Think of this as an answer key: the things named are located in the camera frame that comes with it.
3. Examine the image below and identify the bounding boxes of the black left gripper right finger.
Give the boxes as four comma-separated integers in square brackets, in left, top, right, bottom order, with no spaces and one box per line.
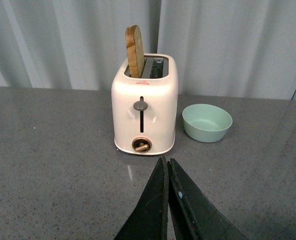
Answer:
[168,158,246,240]

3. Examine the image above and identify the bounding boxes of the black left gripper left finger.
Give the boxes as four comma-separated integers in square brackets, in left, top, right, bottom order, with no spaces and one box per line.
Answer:
[115,157,169,240]

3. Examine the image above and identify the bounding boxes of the green bowl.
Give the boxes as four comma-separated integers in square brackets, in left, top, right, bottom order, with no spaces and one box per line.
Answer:
[182,104,233,143]

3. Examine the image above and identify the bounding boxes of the cream white toaster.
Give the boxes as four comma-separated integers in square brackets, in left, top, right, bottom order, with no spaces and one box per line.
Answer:
[111,53,178,155]

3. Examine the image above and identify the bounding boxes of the toasted bread slice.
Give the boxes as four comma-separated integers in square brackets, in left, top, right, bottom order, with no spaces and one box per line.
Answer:
[125,25,144,78]

